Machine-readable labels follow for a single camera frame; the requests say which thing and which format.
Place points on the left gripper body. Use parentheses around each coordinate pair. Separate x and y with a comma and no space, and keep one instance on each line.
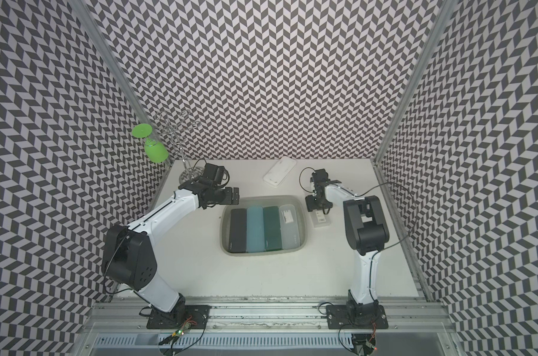
(224,196)

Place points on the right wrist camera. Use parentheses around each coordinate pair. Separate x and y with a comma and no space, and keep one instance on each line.
(320,176)

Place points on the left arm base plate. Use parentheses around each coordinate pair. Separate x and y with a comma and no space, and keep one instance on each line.
(177,317)

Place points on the aluminium rail frame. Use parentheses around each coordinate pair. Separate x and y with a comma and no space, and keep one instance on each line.
(402,326)

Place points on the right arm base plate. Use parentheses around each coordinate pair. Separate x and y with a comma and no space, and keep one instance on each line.
(370,317)

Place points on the green wine glass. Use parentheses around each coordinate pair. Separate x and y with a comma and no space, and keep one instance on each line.
(153,147)

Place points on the light blue pencil case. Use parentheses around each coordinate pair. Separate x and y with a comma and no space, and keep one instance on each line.
(255,234)

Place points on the white pencil case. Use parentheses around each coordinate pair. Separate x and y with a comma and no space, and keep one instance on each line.
(279,171)

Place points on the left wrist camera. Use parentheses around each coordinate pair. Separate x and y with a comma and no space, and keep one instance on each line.
(213,175)

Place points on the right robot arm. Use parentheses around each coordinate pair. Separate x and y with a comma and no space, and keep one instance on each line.
(367,234)

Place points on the metal cup rack stand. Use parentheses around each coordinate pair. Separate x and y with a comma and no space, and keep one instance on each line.
(177,126)

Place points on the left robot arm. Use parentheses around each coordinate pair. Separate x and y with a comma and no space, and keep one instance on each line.
(129,250)

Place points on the black pencil case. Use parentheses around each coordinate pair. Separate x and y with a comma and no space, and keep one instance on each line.
(238,231)

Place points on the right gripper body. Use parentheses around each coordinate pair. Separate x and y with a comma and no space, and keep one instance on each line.
(313,202)

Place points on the dark green pencil case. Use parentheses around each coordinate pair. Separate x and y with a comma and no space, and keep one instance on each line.
(272,229)

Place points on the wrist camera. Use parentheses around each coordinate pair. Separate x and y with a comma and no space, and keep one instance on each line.
(213,175)
(320,176)

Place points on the clear pencil case with label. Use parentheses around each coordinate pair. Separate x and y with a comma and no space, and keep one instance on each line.
(319,219)

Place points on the clear frosted pencil case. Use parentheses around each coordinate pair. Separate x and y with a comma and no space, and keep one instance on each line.
(289,225)

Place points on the grey storage box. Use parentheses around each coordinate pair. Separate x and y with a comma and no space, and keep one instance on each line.
(247,202)

